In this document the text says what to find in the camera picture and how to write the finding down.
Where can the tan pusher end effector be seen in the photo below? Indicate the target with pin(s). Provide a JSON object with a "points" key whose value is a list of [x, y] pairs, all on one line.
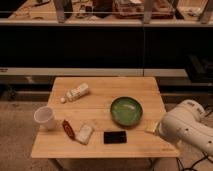
{"points": [[152, 127]]}

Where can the green round bowl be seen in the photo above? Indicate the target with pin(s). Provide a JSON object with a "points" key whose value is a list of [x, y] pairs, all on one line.
{"points": [[126, 111]]}

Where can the black rectangular eraser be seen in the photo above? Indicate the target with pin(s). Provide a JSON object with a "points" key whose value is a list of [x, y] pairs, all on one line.
{"points": [[115, 137]]}

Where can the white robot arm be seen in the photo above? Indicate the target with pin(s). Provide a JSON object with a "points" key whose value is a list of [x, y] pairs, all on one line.
{"points": [[183, 123]]}

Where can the white rectangular packet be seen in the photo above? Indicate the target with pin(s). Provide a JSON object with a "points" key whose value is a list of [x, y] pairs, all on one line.
{"points": [[84, 134]]}

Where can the white plastic bottle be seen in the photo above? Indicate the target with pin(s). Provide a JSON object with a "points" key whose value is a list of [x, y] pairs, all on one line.
{"points": [[75, 93]]}

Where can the red brown oblong object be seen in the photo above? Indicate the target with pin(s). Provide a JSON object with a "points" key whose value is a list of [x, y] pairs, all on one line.
{"points": [[68, 129]]}

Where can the metal shelf rack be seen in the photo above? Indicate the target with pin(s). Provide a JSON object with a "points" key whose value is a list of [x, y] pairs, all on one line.
{"points": [[34, 42]]}

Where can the white paper cup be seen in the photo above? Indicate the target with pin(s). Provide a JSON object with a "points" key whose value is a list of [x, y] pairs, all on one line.
{"points": [[45, 117]]}

